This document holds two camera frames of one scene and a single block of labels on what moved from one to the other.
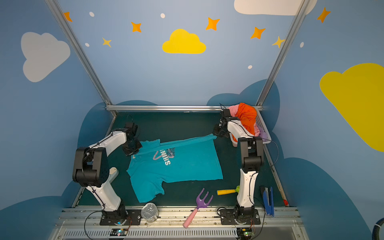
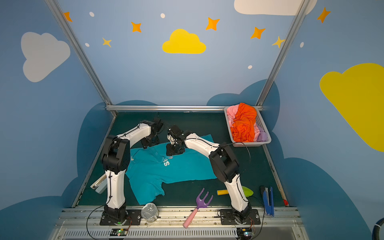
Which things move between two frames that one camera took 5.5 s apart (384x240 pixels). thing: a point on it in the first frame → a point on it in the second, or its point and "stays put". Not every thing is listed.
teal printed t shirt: [193, 159] stays put
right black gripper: [219, 130] → [174, 148]
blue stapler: [268, 198] stays put
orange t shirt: [248, 116] stays put
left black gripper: [132, 147] → [151, 141]
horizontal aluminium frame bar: [171, 108] stays put
